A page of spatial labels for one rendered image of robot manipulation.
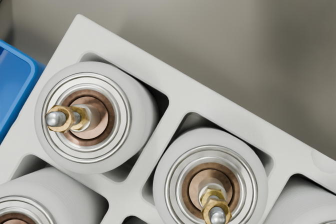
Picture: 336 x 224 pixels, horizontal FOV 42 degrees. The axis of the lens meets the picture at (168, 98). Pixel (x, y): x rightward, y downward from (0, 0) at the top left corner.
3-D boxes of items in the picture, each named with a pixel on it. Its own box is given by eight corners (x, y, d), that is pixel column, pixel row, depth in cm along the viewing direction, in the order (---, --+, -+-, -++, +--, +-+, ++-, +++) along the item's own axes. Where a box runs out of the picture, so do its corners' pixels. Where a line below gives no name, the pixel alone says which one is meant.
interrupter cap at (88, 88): (83, 54, 37) (80, 53, 36) (151, 112, 36) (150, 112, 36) (25, 123, 37) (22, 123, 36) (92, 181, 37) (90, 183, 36)
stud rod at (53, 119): (75, 123, 35) (43, 125, 27) (77, 110, 35) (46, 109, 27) (87, 125, 35) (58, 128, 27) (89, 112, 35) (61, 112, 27)
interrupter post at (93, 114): (86, 97, 37) (76, 95, 33) (107, 116, 37) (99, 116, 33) (67, 119, 37) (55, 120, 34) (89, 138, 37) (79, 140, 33)
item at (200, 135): (187, 112, 54) (185, 111, 36) (257, 148, 53) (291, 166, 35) (151, 181, 54) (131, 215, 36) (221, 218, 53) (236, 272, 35)
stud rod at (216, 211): (204, 201, 34) (208, 226, 26) (206, 188, 34) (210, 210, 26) (217, 203, 34) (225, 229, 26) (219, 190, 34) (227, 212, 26)
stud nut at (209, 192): (198, 209, 32) (198, 212, 31) (201, 186, 32) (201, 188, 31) (224, 213, 32) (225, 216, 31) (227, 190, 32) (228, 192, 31)
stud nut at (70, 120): (45, 128, 29) (41, 129, 29) (50, 103, 30) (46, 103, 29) (74, 133, 29) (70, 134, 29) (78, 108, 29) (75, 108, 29)
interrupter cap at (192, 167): (190, 128, 36) (190, 128, 36) (273, 170, 36) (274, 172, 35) (148, 209, 36) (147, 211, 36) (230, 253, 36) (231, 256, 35)
